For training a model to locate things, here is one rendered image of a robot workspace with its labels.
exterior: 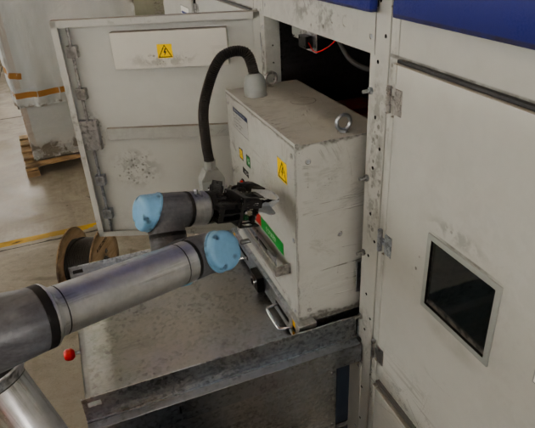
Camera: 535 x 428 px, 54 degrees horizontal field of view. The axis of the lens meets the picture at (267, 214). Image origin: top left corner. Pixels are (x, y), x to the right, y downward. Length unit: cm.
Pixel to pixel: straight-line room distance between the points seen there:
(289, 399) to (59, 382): 149
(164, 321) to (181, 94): 71
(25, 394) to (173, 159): 108
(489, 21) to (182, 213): 64
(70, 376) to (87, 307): 192
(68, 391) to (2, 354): 189
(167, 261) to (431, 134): 48
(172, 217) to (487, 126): 59
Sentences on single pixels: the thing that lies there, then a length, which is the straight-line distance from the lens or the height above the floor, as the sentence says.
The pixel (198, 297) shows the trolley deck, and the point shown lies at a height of 85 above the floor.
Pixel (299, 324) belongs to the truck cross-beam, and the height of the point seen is 93.
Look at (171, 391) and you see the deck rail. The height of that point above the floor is 86.
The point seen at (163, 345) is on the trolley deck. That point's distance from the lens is 146.
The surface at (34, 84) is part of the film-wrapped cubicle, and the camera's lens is 478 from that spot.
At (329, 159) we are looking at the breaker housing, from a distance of 116.
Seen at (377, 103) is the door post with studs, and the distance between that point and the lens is 109.
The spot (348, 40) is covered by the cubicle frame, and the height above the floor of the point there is 158.
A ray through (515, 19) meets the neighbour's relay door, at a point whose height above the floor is 168.
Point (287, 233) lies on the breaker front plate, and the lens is 127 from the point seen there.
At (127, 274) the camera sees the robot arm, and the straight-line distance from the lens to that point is 86.
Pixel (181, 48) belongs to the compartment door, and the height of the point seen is 148.
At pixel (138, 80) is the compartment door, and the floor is 139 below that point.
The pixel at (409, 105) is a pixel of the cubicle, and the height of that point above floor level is 152.
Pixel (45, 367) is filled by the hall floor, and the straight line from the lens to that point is 283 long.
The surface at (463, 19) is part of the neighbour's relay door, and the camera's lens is 84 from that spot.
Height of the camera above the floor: 180
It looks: 29 degrees down
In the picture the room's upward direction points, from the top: 3 degrees counter-clockwise
